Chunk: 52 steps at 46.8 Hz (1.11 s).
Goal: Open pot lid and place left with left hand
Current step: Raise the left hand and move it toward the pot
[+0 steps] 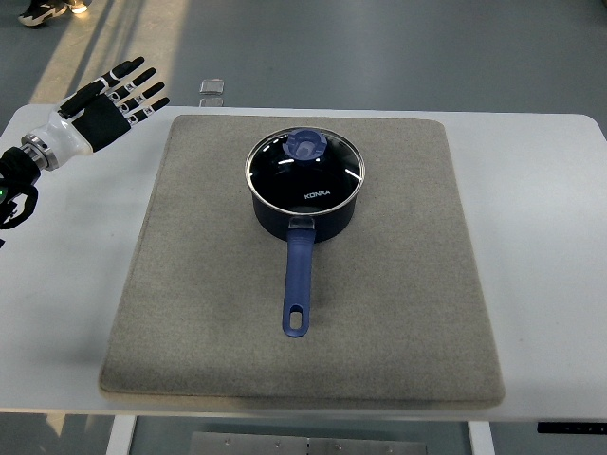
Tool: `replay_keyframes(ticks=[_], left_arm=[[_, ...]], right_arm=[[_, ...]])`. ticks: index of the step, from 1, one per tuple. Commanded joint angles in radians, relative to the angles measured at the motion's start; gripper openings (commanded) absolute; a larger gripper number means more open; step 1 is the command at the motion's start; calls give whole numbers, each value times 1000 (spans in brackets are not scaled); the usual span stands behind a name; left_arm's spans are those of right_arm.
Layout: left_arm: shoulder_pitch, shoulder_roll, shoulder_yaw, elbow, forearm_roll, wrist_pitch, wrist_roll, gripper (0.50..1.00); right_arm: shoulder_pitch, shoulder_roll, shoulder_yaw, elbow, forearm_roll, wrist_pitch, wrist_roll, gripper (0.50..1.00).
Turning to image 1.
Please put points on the white table leg left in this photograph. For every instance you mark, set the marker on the white table leg left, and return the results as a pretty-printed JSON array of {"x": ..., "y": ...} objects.
[{"x": 121, "y": 435}]

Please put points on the black table control panel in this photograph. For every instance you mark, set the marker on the black table control panel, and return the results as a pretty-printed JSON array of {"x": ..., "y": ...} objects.
[{"x": 573, "y": 428}]

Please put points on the person's sneaker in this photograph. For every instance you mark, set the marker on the person's sneaker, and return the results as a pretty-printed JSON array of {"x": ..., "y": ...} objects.
[{"x": 40, "y": 11}]

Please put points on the white table leg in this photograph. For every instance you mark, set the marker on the white table leg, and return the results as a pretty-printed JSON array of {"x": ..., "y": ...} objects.
[
  {"x": 480, "y": 438},
  {"x": 121, "y": 435}
]

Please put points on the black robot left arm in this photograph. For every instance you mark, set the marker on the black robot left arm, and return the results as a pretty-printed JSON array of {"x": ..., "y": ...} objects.
[{"x": 19, "y": 197}]

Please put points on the grey felt mat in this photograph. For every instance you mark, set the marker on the grey felt mat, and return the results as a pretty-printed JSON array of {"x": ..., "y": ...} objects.
[{"x": 390, "y": 313}]

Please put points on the dark blue saucepan blue handle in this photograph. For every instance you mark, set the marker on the dark blue saucepan blue handle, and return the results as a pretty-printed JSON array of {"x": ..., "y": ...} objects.
[{"x": 302, "y": 216}]

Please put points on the white table leg right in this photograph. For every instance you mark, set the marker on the white table leg right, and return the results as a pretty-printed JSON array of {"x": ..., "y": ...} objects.
[{"x": 480, "y": 438}]

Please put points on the grey metal base plate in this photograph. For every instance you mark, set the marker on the grey metal base plate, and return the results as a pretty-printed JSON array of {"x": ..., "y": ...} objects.
[{"x": 234, "y": 443}]

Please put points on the glass lid with blue knob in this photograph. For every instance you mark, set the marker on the glass lid with blue knob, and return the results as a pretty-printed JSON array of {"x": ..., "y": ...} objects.
[{"x": 305, "y": 170}]

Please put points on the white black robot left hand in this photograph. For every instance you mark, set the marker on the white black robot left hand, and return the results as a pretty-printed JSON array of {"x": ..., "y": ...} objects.
[{"x": 95, "y": 116}]

